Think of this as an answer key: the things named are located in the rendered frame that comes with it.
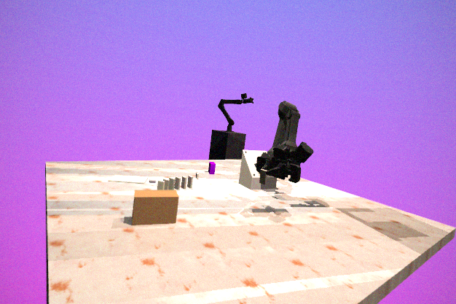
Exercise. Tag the orange rectangular block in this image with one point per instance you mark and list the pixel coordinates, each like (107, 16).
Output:
(155, 207)

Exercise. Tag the magenta rectangular block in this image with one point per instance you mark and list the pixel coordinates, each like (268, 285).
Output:
(211, 169)

